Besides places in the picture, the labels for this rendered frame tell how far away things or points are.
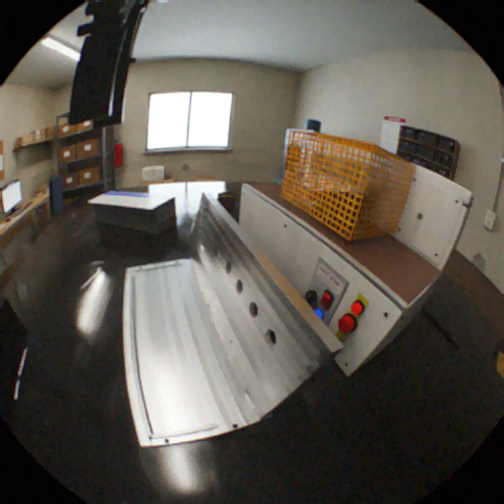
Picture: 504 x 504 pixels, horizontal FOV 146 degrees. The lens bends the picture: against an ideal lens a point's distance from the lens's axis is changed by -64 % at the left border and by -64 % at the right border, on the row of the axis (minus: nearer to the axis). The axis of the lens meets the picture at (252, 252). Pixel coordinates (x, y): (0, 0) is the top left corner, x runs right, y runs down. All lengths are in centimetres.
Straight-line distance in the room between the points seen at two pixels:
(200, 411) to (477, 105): 225
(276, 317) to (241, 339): 9
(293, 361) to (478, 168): 185
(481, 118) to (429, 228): 165
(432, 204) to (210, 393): 55
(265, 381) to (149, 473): 25
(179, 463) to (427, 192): 66
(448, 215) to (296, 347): 40
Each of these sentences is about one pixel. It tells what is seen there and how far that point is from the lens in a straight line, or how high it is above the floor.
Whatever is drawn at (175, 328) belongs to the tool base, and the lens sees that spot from 41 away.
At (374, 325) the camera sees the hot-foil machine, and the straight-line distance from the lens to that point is 33.
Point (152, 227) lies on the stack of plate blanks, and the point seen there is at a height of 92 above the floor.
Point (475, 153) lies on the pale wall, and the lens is 194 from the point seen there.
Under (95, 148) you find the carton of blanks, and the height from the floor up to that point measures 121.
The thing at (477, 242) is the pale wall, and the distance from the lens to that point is 185.
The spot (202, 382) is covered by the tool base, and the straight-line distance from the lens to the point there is 35.
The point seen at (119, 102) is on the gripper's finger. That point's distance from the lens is 21.
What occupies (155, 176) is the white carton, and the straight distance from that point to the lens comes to 348.
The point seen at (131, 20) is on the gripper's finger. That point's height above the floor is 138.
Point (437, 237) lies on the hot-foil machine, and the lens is 49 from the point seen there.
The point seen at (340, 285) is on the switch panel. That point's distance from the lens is 35.
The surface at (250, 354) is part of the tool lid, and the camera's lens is 30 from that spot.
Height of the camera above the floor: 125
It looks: 32 degrees down
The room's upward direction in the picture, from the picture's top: 7 degrees clockwise
